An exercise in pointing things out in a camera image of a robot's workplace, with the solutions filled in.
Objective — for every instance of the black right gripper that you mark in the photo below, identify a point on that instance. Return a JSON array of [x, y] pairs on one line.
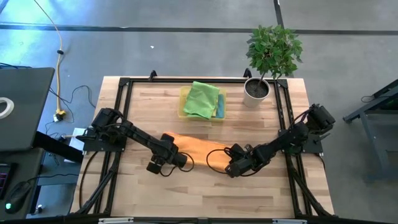
[[235, 168]]

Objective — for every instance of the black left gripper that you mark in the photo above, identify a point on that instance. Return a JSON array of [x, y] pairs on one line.
[[154, 168]]

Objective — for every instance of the orange microfiber towel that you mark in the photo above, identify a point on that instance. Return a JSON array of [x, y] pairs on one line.
[[199, 147]]

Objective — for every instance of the blue microfiber towel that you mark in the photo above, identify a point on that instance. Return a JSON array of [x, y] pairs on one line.
[[220, 107]]

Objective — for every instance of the grass green microfiber towel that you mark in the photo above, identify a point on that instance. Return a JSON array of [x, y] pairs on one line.
[[200, 99]]

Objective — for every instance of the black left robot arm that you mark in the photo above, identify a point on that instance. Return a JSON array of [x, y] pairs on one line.
[[140, 137]]

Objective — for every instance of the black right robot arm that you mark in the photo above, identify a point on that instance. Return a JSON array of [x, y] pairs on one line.
[[280, 144]]

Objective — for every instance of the yellow translucent plastic bin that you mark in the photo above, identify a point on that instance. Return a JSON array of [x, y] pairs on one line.
[[183, 93]]

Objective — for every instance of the white flat box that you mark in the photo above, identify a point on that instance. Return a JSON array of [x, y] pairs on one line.
[[74, 146]]

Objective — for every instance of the green plant in white pot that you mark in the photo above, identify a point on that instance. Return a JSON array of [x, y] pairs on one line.
[[273, 49]]

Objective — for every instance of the black side desk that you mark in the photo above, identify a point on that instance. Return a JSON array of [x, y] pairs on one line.
[[28, 168]]

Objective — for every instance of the black computer mouse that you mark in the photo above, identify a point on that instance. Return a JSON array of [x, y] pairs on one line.
[[17, 196]]

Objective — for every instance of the black keyboard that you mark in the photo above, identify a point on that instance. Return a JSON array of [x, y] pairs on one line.
[[3, 180]]

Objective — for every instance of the white tape roll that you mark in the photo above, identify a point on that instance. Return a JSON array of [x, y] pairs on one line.
[[12, 107]]

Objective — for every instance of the black metal side table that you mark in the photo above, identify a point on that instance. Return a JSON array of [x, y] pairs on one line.
[[377, 104]]

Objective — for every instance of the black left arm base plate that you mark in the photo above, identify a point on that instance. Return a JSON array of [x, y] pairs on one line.
[[93, 147]]

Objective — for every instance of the white metal bracket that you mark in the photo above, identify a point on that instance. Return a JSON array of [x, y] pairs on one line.
[[289, 221], [115, 221]]

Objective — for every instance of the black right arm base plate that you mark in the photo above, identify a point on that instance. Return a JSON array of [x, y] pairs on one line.
[[312, 146]]

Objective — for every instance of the black aluminium table frame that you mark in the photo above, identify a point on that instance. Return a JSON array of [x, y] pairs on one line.
[[174, 80]]

